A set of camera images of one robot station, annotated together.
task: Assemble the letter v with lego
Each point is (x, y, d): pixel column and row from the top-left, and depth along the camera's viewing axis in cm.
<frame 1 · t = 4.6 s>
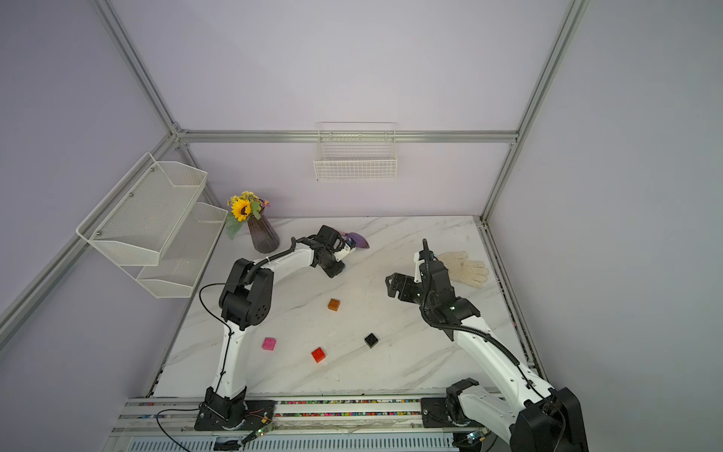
left hand: (334, 267, 104), fingers open
right hand: (400, 285, 82), fingers open
white knit work glove: (471, 273, 104), on the table
purple garden trowel: (359, 240, 116), on the table
orange lego brick: (333, 304, 95), point 2 cm above the table
pink lego brick: (269, 343, 86), point 3 cm above the table
red lego brick: (318, 355, 85), on the table
black lego brick: (371, 340, 87), point 2 cm above the table
dark glass vase: (264, 235, 104), point 10 cm above the table
sunflower bouquet: (242, 206, 92), point 25 cm above the table

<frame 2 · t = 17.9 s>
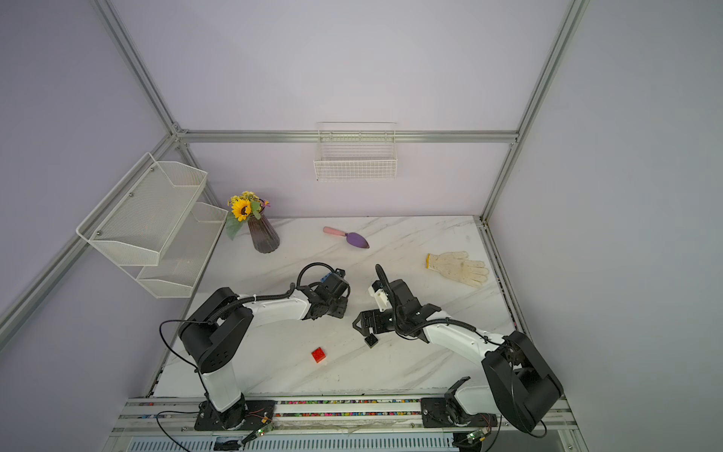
left hand: (336, 306, 95), fingers open
right hand: (367, 326, 85), fingers open
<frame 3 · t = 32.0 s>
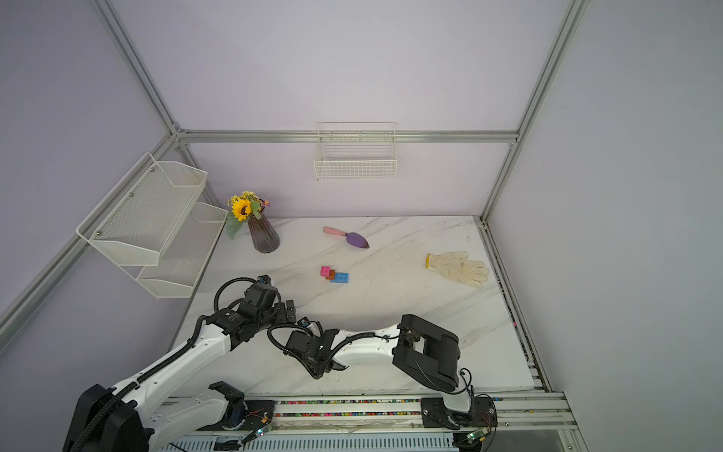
left hand: (279, 315, 85), fingers open
right hand: (322, 356, 85), fingers open
blue lego brick: (341, 278, 103), on the table
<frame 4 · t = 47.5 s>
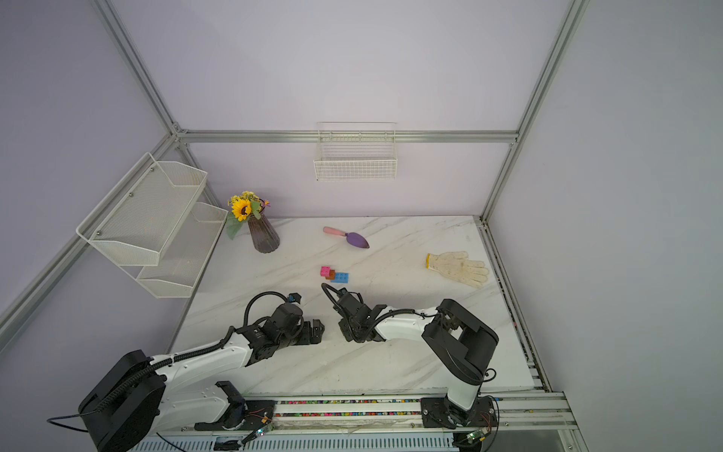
left hand: (310, 331, 87), fingers open
right hand: (353, 325, 91), fingers open
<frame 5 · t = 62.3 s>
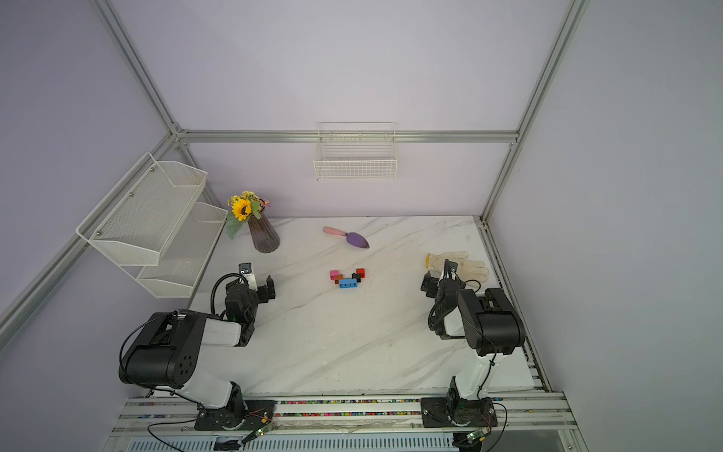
left hand: (254, 280, 95), fingers open
right hand: (443, 278, 99), fingers open
